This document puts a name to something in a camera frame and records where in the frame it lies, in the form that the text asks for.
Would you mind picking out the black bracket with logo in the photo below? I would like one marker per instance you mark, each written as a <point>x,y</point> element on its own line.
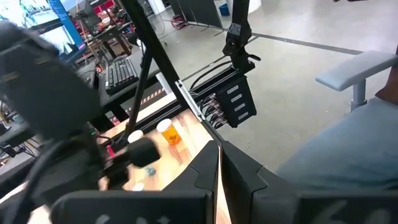
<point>237,46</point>

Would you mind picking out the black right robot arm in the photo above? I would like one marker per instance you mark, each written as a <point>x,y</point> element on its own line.
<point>46,87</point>

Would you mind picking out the monitor with blue screen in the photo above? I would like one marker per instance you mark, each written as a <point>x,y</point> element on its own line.
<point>66,25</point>

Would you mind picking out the blue bin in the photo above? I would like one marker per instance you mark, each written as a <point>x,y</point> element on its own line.
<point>224,9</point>

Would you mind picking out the black keyboard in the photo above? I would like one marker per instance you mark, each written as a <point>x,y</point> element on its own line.
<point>121,74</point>

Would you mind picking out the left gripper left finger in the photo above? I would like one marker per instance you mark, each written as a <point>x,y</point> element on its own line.
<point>140,205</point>

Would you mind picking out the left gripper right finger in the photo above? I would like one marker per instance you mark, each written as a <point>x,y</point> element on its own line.
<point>280,205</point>

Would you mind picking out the black panel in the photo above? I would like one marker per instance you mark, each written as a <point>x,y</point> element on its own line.
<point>199,12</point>

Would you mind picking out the grey office chair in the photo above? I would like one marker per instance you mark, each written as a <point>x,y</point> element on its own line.
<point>351,70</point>
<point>342,146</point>

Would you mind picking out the cluttered work table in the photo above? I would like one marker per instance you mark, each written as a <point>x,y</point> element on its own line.
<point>109,32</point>

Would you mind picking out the black hub box silver labels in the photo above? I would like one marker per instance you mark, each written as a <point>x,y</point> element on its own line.
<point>239,102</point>

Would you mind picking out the grey work desk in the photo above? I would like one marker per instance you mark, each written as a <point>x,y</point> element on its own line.
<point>88,77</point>

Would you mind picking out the teal pill bottle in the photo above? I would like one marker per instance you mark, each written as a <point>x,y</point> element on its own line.
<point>150,171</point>

